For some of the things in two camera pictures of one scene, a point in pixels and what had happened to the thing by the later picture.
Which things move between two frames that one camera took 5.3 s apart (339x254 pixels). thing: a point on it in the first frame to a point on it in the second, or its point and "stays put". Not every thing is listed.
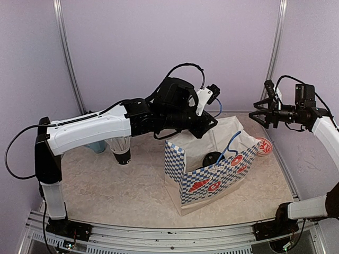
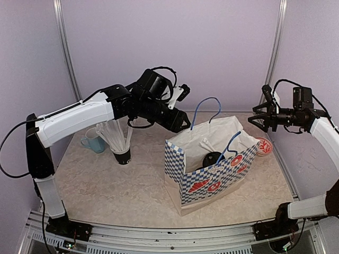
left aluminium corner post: x=67 y=46 stays put
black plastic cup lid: x=212 y=158 stays put
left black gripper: x=201 y=130 to x=175 y=121
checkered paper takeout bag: x=189 y=185 stays put
